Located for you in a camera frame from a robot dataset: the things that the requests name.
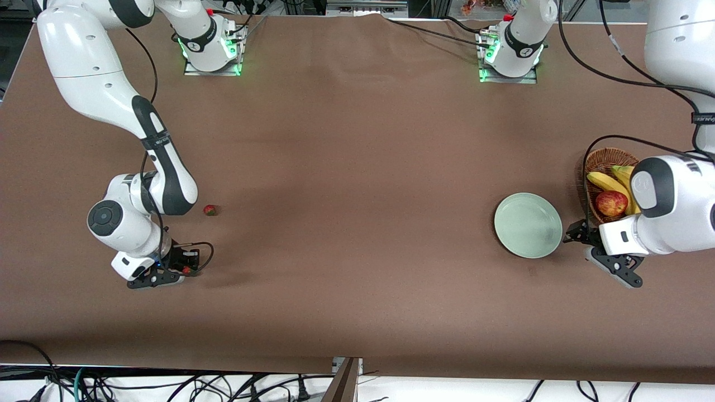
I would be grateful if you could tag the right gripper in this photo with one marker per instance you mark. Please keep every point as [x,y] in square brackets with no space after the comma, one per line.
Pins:
[177,258]

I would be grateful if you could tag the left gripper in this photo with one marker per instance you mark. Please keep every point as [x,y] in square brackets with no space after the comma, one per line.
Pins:
[581,232]

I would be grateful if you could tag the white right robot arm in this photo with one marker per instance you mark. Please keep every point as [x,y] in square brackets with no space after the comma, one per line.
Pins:
[84,67]

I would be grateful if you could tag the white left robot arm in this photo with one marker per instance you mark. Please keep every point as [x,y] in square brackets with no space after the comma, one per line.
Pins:
[681,201]

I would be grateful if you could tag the pale green plate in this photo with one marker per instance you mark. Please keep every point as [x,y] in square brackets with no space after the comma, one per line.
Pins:
[528,226]

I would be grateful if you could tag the red apple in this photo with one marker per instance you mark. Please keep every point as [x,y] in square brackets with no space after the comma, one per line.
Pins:
[611,202]

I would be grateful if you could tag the yellow banana bunch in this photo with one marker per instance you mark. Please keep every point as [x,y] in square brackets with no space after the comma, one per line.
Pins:
[606,181]

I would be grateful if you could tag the brown wicker basket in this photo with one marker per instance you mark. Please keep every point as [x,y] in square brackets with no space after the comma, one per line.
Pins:
[600,162]

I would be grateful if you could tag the brown table cover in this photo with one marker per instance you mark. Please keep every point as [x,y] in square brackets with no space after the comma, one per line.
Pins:
[357,167]

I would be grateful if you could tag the wooden beam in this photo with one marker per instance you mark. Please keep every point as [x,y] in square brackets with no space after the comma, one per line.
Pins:
[343,388]

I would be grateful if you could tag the orange background objects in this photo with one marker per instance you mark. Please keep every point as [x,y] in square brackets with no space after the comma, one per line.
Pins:
[469,6]

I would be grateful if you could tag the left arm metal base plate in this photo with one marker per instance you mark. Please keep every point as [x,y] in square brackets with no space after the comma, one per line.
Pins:
[525,80]

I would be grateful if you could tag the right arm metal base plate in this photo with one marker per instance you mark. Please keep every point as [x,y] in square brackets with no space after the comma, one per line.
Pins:
[192,71]

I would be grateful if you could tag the aluminium frame unit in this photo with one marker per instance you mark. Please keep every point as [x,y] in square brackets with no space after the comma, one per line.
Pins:
[363,8]

